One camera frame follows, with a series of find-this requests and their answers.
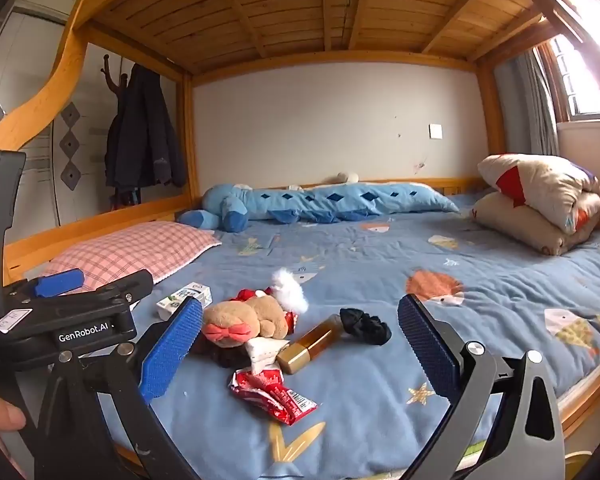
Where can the grey curtain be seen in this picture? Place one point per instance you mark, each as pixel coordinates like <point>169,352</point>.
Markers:
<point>535,105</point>

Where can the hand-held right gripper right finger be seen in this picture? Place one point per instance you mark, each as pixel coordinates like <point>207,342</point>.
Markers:
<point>427,347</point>

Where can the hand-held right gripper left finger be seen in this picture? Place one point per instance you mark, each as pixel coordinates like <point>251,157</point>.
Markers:
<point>172,347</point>

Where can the small white plush toy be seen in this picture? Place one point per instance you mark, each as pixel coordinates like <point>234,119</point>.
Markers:
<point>345,177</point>

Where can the blue plush crocodile pillow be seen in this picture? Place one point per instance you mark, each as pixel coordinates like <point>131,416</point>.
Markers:
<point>330,200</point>

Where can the white green milk carton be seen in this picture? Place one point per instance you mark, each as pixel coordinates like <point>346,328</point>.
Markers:
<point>190,292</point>

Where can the white wardrobe with diamond pattern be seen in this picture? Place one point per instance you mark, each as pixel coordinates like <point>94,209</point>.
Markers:
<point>70,145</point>

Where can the grey white sachet bag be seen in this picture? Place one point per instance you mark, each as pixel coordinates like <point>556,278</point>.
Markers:
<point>262,352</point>

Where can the window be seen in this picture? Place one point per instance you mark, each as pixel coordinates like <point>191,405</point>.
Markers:
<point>580,85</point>

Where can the person's left hand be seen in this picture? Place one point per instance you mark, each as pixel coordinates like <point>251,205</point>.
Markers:
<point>2,414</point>

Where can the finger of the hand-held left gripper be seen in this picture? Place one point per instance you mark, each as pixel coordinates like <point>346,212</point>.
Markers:
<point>125,285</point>
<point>57,282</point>

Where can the pink plaid pillow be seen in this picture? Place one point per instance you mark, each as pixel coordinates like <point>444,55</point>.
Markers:
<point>130,250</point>

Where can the brown teddy bear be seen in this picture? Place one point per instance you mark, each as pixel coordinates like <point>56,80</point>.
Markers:
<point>250,312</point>

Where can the red snack wrapper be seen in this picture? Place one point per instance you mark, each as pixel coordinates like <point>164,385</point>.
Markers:
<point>275,395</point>

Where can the white wall switch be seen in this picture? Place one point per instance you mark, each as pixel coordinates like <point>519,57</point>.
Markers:
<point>436,130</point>

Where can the blue printed bed sheet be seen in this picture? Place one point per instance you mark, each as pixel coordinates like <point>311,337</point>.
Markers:
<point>360,270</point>

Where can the black scrunchie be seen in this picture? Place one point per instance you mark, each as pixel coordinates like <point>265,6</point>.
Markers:
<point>365,325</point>

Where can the dark hanging coat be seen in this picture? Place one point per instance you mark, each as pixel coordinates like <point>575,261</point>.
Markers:
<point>140,145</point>

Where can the cream pillow with red triangle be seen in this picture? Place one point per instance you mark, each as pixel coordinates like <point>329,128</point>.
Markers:
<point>530,185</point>

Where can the amber bottle with gold cap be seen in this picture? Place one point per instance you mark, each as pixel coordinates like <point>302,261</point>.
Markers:
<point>310,342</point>

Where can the wooden bunk bed frame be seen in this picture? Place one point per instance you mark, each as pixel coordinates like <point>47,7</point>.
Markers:
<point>330,55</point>

